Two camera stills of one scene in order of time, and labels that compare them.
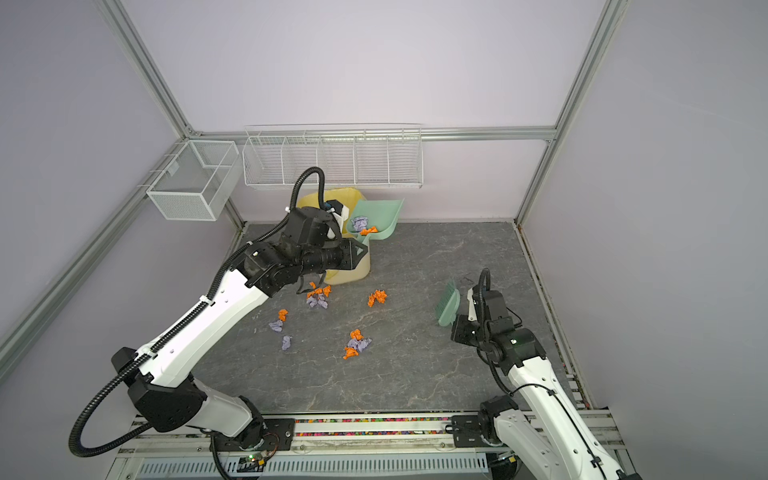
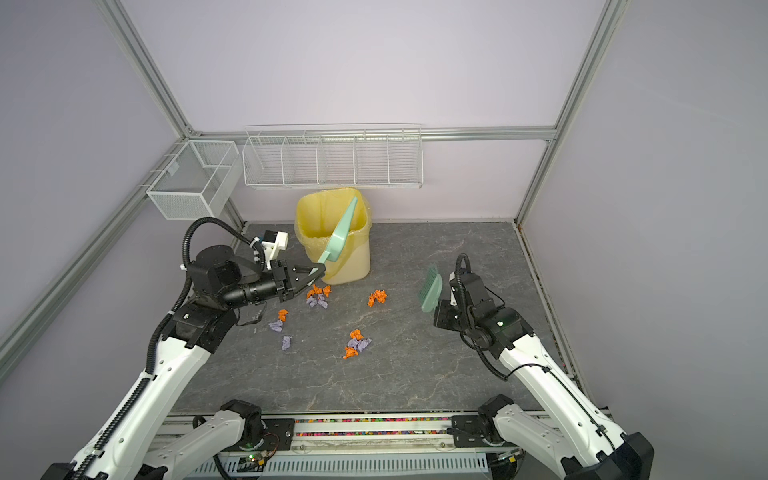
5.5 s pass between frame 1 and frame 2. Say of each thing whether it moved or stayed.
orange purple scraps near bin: stayed
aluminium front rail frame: stayed
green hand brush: moved
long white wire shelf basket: stayed
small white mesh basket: stayed
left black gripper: moved
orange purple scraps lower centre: stayed
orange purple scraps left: stayed
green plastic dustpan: moved
